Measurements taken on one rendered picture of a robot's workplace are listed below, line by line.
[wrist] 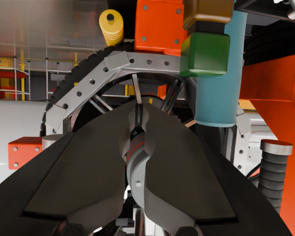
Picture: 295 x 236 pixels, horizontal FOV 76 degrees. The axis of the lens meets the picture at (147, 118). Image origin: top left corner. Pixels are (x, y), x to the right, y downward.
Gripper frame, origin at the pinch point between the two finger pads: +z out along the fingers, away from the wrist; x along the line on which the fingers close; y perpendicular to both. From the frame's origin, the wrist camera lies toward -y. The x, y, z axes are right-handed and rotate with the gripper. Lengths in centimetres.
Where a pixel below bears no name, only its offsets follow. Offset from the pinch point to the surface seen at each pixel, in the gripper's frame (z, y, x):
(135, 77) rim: 44.6, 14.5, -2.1
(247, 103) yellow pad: 78, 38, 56
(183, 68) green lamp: 8.9, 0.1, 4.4
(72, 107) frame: 30.1, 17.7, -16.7
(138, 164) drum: 14.5, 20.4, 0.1
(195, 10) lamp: 9.3, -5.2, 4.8
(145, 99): 83, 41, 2
